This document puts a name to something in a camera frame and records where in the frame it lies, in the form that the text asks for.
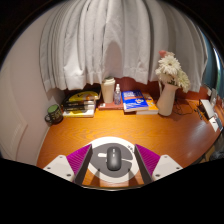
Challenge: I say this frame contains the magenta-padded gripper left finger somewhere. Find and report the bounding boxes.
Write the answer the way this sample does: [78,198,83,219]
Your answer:
[43,143,94,186]

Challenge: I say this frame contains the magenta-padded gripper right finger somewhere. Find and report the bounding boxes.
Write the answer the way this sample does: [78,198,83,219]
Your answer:
[134,143,184,185]

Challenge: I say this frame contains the black computer mouse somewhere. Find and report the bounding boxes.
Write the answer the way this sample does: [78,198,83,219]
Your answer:
[106,146,122,172]

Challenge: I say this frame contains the white and grey mouse pad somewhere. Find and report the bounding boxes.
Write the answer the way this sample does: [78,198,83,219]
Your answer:
[87,136,138,184]

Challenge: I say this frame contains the dark green mug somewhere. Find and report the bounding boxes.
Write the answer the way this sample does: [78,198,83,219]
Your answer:
[44,103,64,126]

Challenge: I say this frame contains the white and yellow book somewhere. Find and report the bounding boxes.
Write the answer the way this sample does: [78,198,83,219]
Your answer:
[62,109,96,118]

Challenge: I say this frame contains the orange and white book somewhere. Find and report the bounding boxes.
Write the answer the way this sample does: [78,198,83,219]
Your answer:
[135,93,160,116]

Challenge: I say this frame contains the white ceramic vase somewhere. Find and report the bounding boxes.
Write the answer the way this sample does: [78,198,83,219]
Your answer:
[156,81,180,117]

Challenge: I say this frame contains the white flat device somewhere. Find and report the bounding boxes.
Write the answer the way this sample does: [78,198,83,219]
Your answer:
[199,98,217,120]

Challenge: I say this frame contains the blue book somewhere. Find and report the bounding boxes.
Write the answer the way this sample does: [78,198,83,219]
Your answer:
[121,89,150,113]

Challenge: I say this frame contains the yellow and black book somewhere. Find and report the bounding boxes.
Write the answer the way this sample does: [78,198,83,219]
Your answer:
[68,90,102,103]

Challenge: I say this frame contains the red book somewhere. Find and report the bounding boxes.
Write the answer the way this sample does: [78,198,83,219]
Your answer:
[97,101,125,111]

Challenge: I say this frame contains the clear spray bottle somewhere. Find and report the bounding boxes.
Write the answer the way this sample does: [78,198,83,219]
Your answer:
[113,83,123,106]

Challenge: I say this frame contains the cream tumbler with lid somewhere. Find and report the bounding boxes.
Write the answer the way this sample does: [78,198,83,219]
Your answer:
[101,76,117,104]

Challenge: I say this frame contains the white and pink flowers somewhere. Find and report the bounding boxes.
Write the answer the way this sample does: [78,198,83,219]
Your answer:
[154,49,191,94]

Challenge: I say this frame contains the window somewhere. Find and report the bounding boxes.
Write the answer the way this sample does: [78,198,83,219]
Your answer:
[201,29,224,98]

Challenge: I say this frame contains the white pleated curtain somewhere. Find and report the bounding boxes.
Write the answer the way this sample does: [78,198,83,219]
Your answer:
[39,0,209,94]

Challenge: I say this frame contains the black cable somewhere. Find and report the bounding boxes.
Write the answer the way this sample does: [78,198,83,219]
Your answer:
[173,99,198,116]

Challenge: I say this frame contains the white wall panel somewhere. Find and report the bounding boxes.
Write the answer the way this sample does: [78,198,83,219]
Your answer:
[0,66,29,161]

